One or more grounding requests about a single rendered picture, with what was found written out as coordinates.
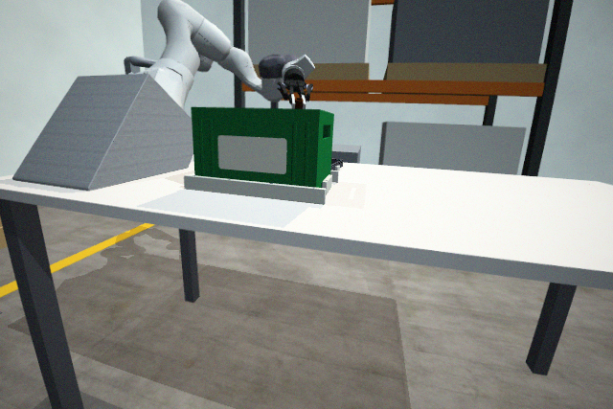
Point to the green crate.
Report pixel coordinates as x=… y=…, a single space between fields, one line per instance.
x=271 y=145

